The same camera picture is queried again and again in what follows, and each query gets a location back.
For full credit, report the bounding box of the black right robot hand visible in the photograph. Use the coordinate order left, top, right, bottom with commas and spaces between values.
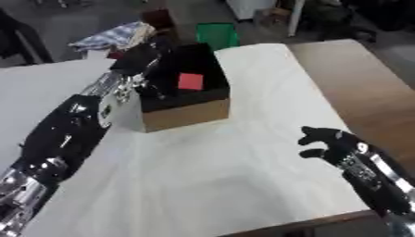
296, 125, 363, 169

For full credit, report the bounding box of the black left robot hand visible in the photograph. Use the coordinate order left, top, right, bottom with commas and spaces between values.
108, 42, 175, 101

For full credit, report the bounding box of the dark brown box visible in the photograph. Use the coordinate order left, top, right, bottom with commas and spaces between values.
141, 8, 179, 33

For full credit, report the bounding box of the cardboard box with black inside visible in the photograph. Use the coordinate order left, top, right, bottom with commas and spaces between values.
136, 42, 233, 133

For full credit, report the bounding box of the small cardboard box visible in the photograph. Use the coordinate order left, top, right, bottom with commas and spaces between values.
260, 6, 292, 26

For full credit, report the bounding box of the striped cloth bundle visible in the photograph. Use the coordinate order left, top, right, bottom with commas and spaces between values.
66, 20, 159, 53

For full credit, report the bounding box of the red square block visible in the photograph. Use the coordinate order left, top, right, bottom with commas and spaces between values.
176, 72, 207, 91

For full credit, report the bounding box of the green bin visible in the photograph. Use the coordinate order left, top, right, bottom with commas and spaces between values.
195, 22, 242, 52

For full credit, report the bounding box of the dark bag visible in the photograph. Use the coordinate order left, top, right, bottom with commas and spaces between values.
314, 0, 380, 44

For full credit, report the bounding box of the black chair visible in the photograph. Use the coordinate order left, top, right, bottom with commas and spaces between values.
0, 8, 56, 65

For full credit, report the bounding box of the white post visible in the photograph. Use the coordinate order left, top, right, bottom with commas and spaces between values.
285, 0, 308, 38

